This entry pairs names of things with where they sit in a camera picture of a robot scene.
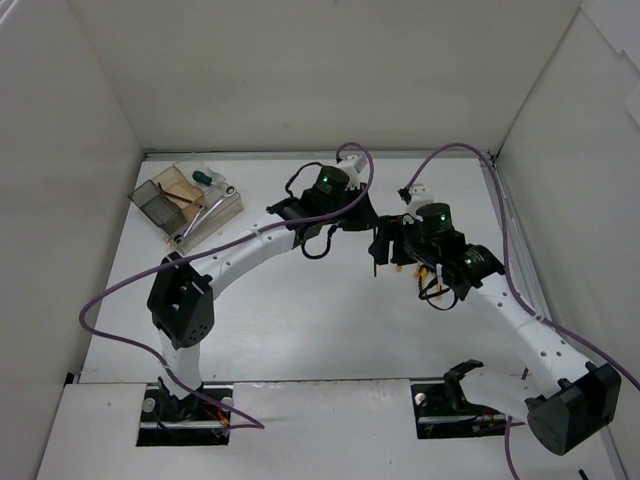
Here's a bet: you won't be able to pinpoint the long brown hex key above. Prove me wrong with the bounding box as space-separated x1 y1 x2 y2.
368 227 378 278

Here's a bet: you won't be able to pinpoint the yellow handled cutting pliers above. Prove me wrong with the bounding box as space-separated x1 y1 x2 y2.
394 264 429 300

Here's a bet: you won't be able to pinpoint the large silver ratchet wrench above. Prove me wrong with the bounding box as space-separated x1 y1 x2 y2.
191 186 236 225

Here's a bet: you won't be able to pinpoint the small silver ratchet wrench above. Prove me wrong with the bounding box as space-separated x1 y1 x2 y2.
175 205 205 244

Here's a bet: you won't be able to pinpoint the short brown hex key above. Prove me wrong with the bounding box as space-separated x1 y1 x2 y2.
155 182 194 204

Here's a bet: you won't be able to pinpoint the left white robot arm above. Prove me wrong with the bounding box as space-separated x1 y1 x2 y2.
147 162 377 420

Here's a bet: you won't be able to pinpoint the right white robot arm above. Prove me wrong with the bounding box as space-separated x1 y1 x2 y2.
369 203 621 455

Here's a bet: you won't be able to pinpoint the clear plastic organizer box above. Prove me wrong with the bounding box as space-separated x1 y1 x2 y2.
128 160 244 255

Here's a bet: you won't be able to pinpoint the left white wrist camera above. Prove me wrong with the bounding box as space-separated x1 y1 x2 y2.
337 154 367 190

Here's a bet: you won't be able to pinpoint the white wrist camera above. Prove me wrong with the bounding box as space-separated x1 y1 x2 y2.
337 154 367 190
398 183 434 217

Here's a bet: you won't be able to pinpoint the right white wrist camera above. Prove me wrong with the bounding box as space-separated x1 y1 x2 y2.
398 183 434 217

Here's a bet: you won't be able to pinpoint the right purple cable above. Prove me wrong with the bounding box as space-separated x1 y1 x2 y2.
407 143 640 480

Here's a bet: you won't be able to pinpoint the purple cable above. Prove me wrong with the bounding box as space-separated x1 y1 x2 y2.
79 142 376 431
407 143 640 480

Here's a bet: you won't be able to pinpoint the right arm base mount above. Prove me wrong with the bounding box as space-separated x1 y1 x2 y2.
410 382 506 440

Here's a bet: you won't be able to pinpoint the green handled screwdriver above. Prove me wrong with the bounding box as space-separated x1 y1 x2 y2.
191 170 225 188

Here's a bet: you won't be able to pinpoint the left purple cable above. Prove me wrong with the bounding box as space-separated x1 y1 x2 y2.
79 142 376 431

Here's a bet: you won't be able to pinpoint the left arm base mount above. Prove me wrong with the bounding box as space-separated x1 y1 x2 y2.
136 385 231 447

